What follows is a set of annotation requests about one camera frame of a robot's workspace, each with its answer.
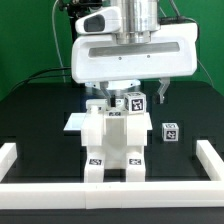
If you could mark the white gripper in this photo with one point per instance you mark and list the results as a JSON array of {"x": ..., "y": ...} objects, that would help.
[{"x": 171, "y": 52}]

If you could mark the white tagged cube nut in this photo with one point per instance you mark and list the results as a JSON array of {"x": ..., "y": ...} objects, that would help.
[
  {"x": 135, "y": 102},
  {"x": 170, "y": 132}
]

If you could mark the white chair back frame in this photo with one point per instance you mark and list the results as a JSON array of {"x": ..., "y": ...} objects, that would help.
[{"x": 92, "y": 129}]

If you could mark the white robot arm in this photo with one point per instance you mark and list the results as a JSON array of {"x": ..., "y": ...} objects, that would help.
[{"x": 127, "y": 41}]

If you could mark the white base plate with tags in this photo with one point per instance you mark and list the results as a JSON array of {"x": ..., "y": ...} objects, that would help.
[{"x": 75, "y": 121}]

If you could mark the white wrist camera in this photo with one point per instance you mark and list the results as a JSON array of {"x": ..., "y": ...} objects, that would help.
[{"x": 105, "y": 20}]

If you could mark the white right fence wall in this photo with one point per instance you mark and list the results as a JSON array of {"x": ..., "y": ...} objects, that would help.
[{"x": 210, "y": 160}]

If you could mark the white fence wall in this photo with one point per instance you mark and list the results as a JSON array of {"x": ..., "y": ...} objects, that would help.
[
  {"x": 112, "y": 195},
  {"x": 210, "y": 160},
  {"x": 8, "y": 155}
]

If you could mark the black camera stand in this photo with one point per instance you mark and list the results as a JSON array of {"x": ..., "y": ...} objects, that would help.
[{"x": 77, "y": 9}]

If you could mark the white front fence wall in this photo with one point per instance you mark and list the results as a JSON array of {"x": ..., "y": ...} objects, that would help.
[{"x": 112, "y": 195}]

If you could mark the white left fence wall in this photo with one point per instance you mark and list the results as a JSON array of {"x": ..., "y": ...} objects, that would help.
[{"x": 8, "y": 155}]

